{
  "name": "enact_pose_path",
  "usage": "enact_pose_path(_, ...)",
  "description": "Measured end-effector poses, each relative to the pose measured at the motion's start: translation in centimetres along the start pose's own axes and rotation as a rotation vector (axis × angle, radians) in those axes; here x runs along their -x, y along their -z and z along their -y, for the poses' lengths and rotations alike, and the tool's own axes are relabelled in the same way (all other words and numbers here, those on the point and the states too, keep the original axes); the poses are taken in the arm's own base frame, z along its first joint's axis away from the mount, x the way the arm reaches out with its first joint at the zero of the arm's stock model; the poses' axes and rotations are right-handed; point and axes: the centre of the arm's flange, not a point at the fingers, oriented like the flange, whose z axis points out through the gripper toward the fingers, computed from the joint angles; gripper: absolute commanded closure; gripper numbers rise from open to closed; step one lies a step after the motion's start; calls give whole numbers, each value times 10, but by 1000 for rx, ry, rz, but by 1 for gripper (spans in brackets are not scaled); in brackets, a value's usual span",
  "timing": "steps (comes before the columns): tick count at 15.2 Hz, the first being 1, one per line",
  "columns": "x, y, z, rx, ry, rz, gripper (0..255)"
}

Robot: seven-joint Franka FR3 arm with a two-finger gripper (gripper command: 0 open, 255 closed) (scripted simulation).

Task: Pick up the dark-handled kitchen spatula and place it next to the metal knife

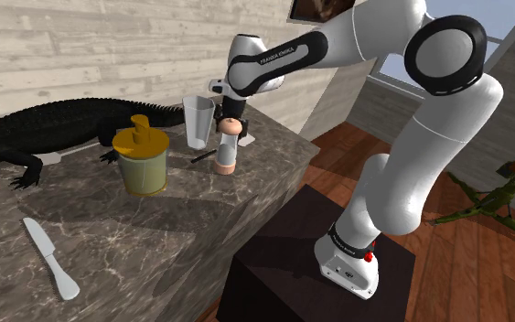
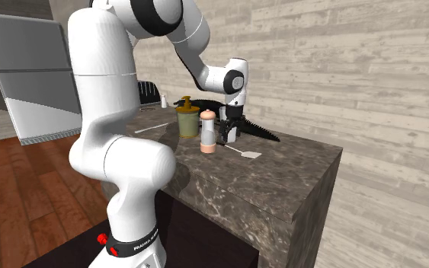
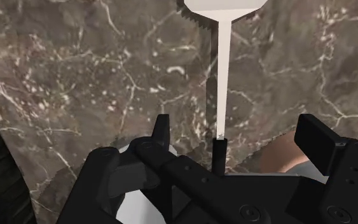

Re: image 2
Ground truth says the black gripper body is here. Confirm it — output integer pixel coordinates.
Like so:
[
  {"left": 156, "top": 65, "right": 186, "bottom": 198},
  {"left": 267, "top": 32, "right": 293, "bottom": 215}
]
[{"left": 226, "top": 104, "right": 245, "bottom": 122}]

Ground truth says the white cup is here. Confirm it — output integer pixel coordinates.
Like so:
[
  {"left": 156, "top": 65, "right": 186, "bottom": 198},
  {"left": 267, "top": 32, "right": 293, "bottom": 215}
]
[{"left": 219, "top": 106, "right": 240, "bottom": 144}]

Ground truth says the pink and white pepper grinder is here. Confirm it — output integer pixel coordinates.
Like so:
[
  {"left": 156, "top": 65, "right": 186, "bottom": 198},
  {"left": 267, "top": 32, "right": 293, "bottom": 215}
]
[{"left": 199, "top": 109, "right": 217, "bottom": 155}]

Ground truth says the black toy crocodile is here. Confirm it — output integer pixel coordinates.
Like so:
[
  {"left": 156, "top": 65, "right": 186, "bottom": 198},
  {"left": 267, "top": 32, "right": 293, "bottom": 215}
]
[{"left": 173, "top": 97, "right": 281, "bottom": 143}]

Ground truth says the white spatula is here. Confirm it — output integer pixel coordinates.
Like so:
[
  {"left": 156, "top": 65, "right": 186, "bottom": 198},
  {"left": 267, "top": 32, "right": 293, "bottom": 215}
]
[{"left": 216, "top": 142, "right": 263, "bottom": 160}]

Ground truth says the green soap dispenser brown pump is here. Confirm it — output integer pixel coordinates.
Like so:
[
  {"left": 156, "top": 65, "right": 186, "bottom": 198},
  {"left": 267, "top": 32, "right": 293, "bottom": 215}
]
[{"left": 175, "top": 95, "right": 201, "bottom": 139}]

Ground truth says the white table knife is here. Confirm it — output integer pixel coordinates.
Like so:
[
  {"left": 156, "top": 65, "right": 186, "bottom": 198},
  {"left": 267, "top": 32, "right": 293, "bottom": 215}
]
[{"left": 133, "top": 122, "right": 170, "bottom": 135}]

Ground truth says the black dish rack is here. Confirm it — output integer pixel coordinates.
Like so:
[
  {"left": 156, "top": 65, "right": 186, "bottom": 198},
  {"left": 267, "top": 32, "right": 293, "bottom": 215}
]
[{"left": 137, "top": 80, "right": 162, "bottom": 107}]

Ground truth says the dark robot stand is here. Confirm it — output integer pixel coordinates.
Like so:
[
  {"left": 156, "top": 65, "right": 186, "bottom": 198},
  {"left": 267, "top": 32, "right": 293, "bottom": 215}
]
[{"left": 21, "top": 190, "right": 261, "bottom": 268}]

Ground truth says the grey refrigerator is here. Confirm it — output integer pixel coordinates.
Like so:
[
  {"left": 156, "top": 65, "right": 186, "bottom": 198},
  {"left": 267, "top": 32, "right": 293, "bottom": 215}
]
[{"left": 0, "top": 11, "right": 84, "bottom": 146}]

